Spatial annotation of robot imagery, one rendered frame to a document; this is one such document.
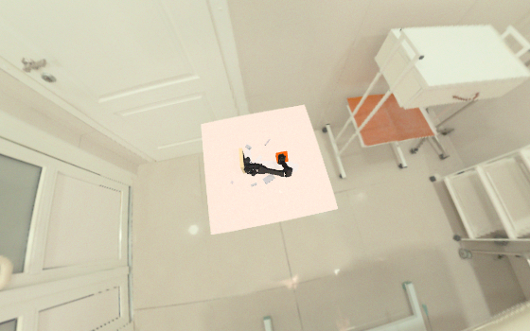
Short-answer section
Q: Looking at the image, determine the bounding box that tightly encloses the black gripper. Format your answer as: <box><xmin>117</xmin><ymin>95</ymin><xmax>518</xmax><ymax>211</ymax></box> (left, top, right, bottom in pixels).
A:
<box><xmin>243</xmin><ymin>157</ymin><xmax>256</xmax><ymax>177</ymax></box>

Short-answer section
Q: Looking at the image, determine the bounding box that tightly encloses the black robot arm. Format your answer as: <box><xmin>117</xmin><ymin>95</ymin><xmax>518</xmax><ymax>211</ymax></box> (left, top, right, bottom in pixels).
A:
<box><xmin>243</xmin><ymin>153</ymin><xmax>292</xmax><ymax>178</ymax></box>

